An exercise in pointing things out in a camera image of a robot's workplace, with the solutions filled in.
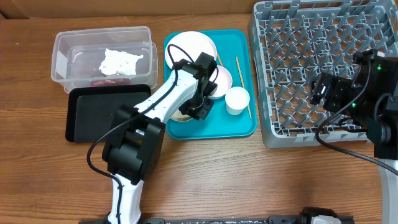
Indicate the grey dishwasher rack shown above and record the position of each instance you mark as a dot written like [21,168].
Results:
[293,42]

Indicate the grey white bowl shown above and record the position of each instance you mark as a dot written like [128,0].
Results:
[179,117]

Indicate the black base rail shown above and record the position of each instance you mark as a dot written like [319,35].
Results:
[309,215]

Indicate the wooden chopstick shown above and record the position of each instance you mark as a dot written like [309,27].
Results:
[219,59]
[243,85]

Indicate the clear plastic waste bin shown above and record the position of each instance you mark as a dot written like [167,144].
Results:
[77,55]

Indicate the teal plastic tray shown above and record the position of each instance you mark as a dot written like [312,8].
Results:
[219,123]

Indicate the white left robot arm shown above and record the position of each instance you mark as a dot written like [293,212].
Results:
[134,142]

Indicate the red snack wrapper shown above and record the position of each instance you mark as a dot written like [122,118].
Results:
[110,82]

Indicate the right wooden chopstick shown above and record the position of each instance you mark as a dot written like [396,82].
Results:
[243,85]

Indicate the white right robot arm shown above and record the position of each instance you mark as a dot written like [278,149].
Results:
[369,99]

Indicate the small pink bowl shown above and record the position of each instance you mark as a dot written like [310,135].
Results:
[224,81]

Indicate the white paper cup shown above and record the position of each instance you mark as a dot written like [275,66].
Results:
[237,99]

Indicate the large pink plate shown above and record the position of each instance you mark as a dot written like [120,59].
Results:
[194,43]

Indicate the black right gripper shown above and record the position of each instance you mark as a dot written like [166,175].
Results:
[339,89]

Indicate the black food waste tray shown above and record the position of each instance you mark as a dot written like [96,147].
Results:
[91,109]

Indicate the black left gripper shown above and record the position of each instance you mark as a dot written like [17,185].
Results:
[202,111]

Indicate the left wooden chopstick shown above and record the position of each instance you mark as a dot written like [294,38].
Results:
[219,59]

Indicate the white napkin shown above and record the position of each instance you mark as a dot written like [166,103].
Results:
[119,63]

